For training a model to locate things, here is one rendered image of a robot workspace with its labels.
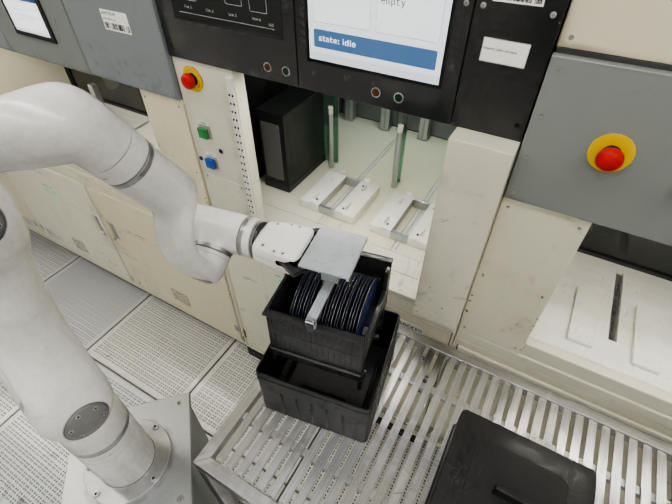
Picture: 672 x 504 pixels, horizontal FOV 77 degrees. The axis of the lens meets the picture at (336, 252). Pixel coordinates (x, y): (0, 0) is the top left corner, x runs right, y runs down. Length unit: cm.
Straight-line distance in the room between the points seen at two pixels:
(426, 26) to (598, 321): 89
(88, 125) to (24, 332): 30
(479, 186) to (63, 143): 68
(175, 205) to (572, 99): 67
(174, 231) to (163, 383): 147
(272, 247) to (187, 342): 151
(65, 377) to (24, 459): 151
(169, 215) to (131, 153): 14
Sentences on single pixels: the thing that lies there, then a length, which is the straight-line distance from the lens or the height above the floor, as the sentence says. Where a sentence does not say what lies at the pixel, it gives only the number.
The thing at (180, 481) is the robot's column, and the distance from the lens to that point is 114.
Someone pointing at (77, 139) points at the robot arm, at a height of 152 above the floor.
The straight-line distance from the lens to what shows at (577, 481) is 109.
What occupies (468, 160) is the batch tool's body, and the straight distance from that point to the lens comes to 84.
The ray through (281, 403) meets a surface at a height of 82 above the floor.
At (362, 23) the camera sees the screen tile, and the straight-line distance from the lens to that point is 89.
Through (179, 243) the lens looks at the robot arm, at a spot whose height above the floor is 129.
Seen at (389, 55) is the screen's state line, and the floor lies 151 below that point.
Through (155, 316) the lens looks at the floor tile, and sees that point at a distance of 244.
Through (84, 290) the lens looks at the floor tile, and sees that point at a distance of 274.
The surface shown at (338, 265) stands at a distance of 77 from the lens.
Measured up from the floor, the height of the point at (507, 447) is 86.
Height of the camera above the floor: 179
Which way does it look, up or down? 44 degrees down
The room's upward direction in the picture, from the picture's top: straight up
